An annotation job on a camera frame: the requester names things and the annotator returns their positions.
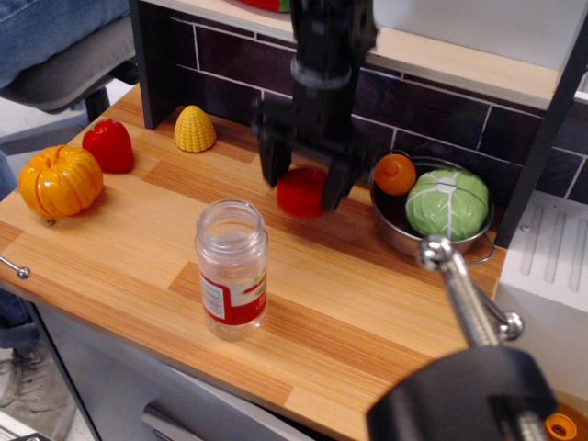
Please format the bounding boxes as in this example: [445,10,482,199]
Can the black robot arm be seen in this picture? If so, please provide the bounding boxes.
[252,1,378,211]

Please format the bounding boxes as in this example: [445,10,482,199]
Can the red toy bell pepper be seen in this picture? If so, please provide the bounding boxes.
[82,119,133,173]

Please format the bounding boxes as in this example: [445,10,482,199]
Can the grey sneaker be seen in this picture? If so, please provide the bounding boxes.
[1,343,72,421]

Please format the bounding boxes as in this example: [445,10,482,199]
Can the clear plastic spice jar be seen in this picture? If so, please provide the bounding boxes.
[195,198,268,342]

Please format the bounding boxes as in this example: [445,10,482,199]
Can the green toy cabbage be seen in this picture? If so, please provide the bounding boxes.
[405,168,490,241]

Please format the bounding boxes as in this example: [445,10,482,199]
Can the orange toy pumpkin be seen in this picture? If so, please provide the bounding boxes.
[18,145,103,218]

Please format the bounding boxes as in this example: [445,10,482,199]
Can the steel clamp handle left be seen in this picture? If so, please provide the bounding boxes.
[0,256,30,280]

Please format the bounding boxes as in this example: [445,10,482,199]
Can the red plastic cap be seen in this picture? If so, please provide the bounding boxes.
[277,167,326,218]

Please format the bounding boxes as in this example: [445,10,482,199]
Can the small steel pot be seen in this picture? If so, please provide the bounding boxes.
[369,150,496,265]

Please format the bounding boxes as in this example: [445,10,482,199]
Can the white toy sink drainer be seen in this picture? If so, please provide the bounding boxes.
[501,191,587,312]

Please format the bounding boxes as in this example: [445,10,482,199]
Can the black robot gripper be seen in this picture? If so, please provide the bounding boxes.
[252,63,373,211]

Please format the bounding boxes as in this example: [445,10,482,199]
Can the grey office chair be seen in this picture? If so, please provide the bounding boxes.
[0,16,139,157]

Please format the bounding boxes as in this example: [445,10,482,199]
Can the grey wooden shelf unit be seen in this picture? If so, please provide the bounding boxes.
[130,1,587,246]

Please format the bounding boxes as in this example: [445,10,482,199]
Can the black and steel clamp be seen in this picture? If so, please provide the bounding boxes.
[367,235,582,440]

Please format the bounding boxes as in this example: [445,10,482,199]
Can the grey drawer handle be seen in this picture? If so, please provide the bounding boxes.
[141,406,202,441]

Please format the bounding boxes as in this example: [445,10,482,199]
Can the person leg in jeans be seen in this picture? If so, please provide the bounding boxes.
[1,1,130,87]

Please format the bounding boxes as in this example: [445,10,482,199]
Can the yellow toy corn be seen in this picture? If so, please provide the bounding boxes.
[174,105,217,153]

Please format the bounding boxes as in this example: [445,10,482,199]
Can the red green toy on shelf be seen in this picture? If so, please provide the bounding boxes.
[241,0,290,13]

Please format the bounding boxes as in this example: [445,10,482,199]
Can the orange toy fruit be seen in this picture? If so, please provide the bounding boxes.
[374,153,417,196]

